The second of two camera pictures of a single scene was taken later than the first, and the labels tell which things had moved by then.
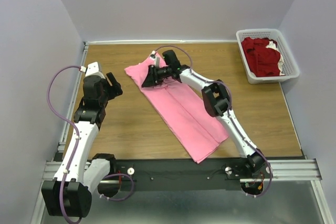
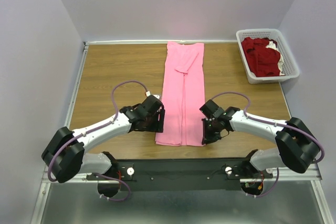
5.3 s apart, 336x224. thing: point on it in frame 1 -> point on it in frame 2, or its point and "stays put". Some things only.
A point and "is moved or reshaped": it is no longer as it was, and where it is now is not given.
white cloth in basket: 272,45 stays put
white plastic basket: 290,69 stays put
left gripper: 116,89 -> 158,126
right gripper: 150,80 -> 207,137
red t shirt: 263,61 stays put
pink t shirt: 182,109 is moved or reshaped
